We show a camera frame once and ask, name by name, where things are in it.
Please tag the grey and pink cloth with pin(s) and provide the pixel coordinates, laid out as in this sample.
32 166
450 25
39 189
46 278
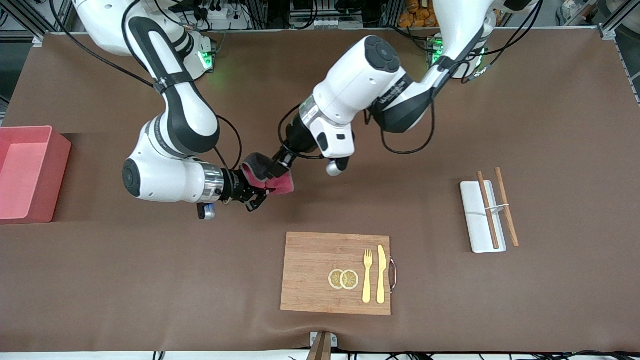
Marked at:
270 184

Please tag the pink plastic bin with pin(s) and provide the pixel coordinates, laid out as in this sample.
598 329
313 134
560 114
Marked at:
27 175

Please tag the yellow plastic knife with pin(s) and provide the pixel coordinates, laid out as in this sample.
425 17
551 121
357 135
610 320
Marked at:
381 275

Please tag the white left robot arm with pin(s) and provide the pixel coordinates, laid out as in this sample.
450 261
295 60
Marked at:
360 80

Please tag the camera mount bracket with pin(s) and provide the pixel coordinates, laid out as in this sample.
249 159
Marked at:
322 345

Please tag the bag of orange snacks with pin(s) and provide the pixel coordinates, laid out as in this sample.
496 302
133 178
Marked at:
417 15

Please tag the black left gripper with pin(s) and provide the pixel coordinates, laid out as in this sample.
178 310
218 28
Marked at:
296 139

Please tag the yellow plastic fork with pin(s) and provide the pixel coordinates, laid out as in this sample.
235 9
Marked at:
367 280

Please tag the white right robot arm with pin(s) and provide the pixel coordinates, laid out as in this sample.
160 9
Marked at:
180 115

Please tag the bamboo cutting board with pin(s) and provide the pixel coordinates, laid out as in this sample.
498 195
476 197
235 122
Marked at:
315 272

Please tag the thin white chopstick band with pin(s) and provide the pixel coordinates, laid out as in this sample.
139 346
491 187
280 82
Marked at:
500 206

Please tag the lemon slice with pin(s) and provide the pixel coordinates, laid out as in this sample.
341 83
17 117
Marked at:
350 279
335 278

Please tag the white power strip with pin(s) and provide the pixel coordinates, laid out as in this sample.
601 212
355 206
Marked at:
225 15

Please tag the white rectangular tray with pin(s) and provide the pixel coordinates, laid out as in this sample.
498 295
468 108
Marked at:
475 220

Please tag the brown wooden chopstick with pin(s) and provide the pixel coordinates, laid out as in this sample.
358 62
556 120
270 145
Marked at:
487 210
506 207

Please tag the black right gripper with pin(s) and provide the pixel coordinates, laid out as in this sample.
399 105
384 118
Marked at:
235 185

